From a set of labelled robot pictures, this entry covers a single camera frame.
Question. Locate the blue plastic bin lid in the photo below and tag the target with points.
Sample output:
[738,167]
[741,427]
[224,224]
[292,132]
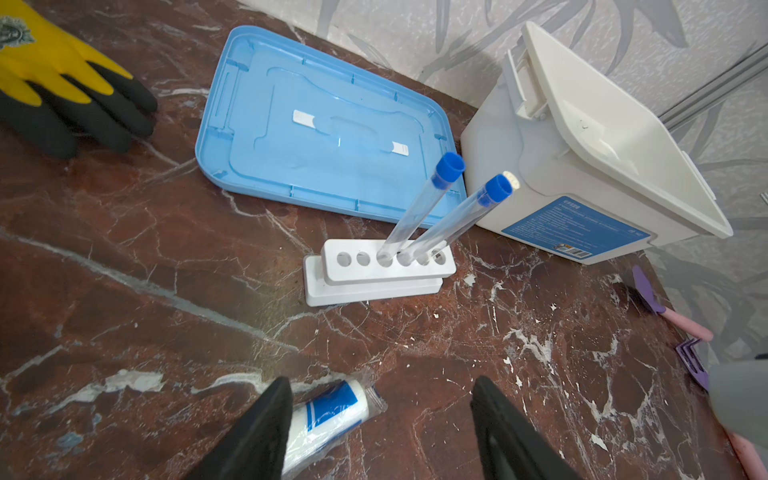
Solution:
[288,123]

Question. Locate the blue capped test tube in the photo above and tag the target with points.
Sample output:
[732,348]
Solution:
[448,169]
[457,222]

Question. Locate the white test tube rack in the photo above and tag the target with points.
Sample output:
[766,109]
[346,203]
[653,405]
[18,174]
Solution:
[347,270]

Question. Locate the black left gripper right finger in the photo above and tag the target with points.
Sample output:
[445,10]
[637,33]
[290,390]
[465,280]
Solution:
[509,446]

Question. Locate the white plastic storage bin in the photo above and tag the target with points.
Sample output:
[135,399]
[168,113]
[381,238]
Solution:
[598,175]

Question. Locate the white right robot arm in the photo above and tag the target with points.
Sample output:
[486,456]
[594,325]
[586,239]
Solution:
[738,395]

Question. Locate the yellow black work glove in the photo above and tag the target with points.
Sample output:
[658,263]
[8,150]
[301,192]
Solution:
[53,83]

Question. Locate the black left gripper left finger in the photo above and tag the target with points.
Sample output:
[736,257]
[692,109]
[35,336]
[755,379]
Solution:
[255,446]

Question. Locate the purple pink plastic scoop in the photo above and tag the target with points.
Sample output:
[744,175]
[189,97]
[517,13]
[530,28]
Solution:
[643,286]

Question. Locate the white stoppered test tube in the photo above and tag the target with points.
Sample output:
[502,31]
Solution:
[512,180]

